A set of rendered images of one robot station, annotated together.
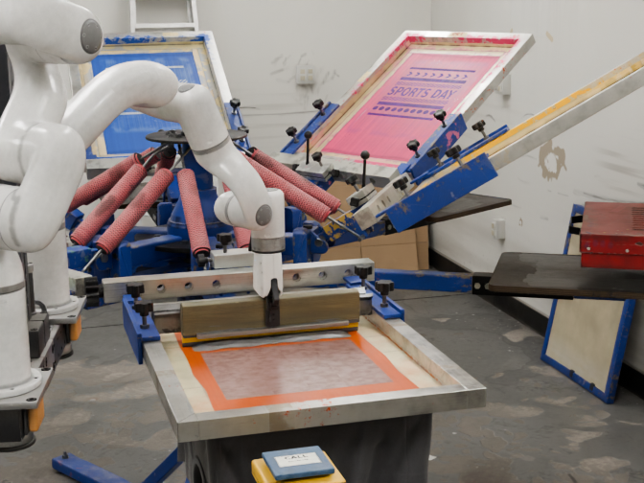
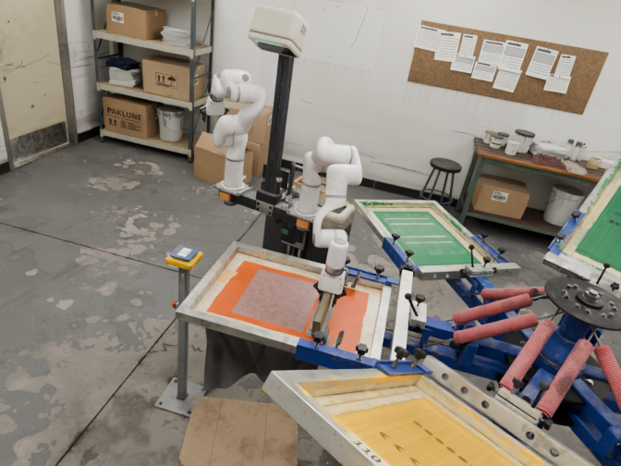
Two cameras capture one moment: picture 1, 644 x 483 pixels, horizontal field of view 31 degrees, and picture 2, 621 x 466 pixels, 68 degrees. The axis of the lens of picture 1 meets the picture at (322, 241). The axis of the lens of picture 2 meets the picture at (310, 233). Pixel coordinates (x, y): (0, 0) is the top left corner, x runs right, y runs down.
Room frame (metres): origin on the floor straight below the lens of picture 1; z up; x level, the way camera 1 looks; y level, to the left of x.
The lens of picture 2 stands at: (3.02, -1.34, 2.17)
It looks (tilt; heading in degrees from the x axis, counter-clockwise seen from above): 29 degrees down; 115
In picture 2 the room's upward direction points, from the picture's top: 10 degrees clockwise
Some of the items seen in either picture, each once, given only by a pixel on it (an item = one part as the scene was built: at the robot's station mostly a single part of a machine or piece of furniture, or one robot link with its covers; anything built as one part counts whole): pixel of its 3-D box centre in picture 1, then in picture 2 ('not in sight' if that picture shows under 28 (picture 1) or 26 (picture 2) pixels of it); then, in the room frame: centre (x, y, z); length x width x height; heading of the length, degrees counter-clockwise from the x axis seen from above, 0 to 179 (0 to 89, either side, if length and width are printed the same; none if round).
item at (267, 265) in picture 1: (268, 268); (332, 278); (2.47, 0.12, 1.12); 0.10 x 0.07 x 0.11; 16
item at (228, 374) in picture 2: not in sight; (260, 368); (2.34, -0.13, 0.74); 0.46 x 0.04 x 0.42; 16
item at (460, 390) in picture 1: (285, 350); (294, 299); (2.33, 0.08, 0.97); 0.79 x 0.58 x 0.04; 16
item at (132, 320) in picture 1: (141, 329); (359, 277); (2.49, 0.41, 0.98); 0.30 x 0.05 x 0.07; 16
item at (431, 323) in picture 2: not in sight; (429, 326); (2.87, 0.23, 1.02); 0.17 x 0.06 x 0.05; 16
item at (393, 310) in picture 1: (373, 308); (336, 358); (2.64, -0.12, 0.98); 0.30 x 0.05 x 0.07; 16
